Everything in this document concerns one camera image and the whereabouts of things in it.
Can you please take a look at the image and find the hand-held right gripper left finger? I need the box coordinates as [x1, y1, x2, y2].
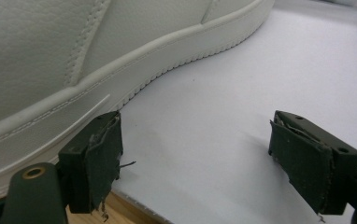
[58, 110, 137, 223]

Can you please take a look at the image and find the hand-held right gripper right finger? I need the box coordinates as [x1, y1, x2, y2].
[268, 110, 357, 218]

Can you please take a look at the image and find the white sneaker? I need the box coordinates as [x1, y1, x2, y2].
[0, 0, 276, 202]

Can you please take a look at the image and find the light grey mat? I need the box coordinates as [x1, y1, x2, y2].
[110, 0, 357, 224]

